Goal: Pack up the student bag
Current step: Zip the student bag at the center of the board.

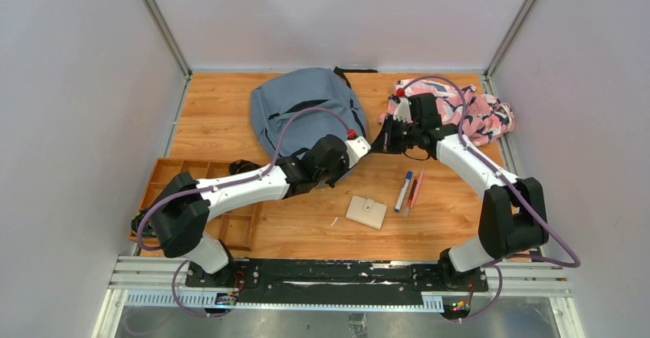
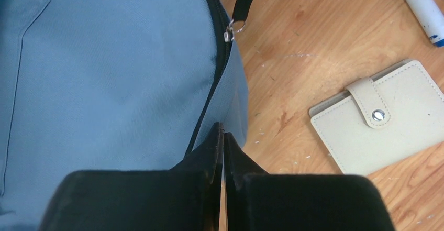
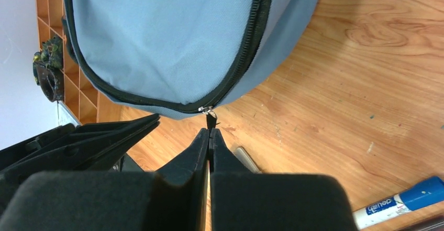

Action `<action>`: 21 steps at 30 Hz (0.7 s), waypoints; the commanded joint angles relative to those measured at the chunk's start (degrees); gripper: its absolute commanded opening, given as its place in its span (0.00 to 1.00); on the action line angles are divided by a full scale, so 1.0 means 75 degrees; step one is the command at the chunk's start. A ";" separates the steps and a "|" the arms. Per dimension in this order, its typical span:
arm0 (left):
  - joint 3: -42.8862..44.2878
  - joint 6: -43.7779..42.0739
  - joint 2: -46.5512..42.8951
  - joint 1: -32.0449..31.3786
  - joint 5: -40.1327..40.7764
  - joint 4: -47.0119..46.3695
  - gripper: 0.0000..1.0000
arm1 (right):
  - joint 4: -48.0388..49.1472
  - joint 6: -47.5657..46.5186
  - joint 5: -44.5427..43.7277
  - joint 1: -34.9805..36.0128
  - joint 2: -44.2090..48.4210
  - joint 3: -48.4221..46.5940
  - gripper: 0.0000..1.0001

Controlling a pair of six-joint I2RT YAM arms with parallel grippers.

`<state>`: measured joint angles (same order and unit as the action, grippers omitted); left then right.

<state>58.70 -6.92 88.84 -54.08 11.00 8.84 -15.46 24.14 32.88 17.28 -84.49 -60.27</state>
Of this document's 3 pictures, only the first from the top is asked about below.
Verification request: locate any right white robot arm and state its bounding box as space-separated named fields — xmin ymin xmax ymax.
xmin=372 ymin=92 xmax=549 ymax=290

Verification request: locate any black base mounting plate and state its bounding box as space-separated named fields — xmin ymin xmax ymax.
xmin=182 ymin=258 xmax=488 ymax=306

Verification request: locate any green patterned rolled sock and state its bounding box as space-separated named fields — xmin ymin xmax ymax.
xmin=131 ymin=208 xmax=155 ymax=238

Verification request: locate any pink floral cloth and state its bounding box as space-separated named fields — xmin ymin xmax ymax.
xmin=394 ymin=79 xmax=515 ymax=146

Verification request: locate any wooden compartment tray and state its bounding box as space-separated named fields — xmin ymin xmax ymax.
xmin=128 ymin=158 xmax=262 ymax=251

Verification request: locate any beige snap wallet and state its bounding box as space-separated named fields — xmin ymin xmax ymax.
xmin=346 ymin=195 xmax=387 ymax=230

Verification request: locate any blue student backpack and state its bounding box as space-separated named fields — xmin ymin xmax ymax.
xmin=250 ymin=67 xmax=369 ymax=158

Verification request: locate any pink pen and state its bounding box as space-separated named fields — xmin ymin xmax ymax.
xmin=411 ymin=169 xmax=425 ymax=208

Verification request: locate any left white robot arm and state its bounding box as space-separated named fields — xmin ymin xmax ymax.
xmin=141 ymin=134 xmax=371 ymax=287

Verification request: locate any aluminium frame rail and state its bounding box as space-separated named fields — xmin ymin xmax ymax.
xmin=93 ymin=256 xmax=584 ymax=337

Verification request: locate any blue cap marker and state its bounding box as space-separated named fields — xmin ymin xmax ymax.
xmin=393 ymin=171 xmax=413 ymax=213

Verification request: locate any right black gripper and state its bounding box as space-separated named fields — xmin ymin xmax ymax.
xmin=370 ymin=115 xmax=422 ymax=155

